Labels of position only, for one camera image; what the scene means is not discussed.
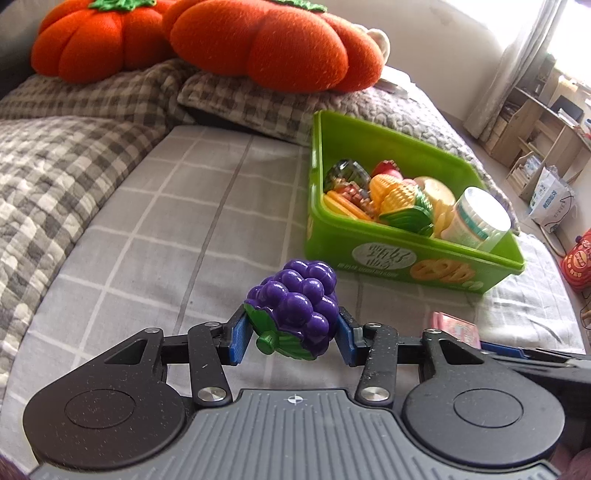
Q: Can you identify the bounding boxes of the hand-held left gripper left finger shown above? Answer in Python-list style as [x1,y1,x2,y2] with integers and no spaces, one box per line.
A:
[104,305,254,407]

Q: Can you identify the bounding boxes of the grey checkered quilted pillow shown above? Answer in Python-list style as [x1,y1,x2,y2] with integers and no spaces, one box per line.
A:
[178,69,520,232]

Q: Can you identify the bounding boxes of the white shopping bag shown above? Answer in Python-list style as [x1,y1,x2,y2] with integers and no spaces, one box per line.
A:
[526,165,578,232]

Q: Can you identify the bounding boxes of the yellow toy pot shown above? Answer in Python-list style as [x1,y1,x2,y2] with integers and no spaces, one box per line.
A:
[412,176,458,236]

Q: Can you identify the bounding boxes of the pink rubber chicken toy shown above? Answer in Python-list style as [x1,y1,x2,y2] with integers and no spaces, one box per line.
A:
[370,159,402,181]

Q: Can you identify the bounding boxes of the yellow green toy corn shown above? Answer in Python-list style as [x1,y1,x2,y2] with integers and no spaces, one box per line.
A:
[369,174,435,236]

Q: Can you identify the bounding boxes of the orange pumpkin cushion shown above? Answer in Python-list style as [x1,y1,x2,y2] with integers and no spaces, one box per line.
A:
[31,0,178,84]
[161,0,385,93]

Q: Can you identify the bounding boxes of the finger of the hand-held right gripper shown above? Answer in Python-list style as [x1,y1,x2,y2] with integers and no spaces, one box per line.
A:
[480,342,591,386]

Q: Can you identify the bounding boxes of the dark green translucent toy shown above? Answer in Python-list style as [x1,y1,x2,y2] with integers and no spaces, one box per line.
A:
[323,159,372,192]

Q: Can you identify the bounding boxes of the grey checkered quilt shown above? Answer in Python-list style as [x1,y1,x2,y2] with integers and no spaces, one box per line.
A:
[0,58,197,398]

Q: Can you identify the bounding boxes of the purple toy grapes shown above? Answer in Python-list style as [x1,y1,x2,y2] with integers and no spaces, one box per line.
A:
[244,259,340,361]

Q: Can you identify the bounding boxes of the red printed bag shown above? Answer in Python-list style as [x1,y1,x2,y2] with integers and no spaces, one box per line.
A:
[561,228,591,291]

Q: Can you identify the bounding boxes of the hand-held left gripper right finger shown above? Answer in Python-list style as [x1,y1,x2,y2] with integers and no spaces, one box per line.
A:
[336,308,483,407]

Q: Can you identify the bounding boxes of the wooden desk with shelves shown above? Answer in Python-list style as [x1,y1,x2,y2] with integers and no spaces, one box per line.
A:
[480,53,591,204]

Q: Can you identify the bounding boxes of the green plastic box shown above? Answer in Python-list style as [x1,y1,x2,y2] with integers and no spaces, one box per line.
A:
[305,110,526,295]

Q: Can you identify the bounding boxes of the white sheer curtain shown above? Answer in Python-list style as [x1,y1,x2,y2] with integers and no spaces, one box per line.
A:
[464,0,561,141]

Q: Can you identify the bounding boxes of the pink card box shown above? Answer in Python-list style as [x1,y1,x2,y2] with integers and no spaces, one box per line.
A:
[427,311,481,347]

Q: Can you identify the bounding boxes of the grey sofa cushion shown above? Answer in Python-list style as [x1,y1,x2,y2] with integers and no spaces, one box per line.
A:
[0,0,61,97]

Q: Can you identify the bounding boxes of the clear cotton swab jar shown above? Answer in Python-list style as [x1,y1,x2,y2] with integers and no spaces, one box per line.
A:
[441,186,512,252]

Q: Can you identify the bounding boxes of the white plush toy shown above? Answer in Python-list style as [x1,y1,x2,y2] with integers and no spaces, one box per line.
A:
[355,25,391,61]

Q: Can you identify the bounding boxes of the grey grid bedsheet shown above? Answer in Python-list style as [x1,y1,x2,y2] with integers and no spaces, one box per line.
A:
[0,122,587,462]

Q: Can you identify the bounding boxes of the orange yellow toy lid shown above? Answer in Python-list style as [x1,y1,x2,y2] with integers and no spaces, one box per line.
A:
[322,191,375,222]

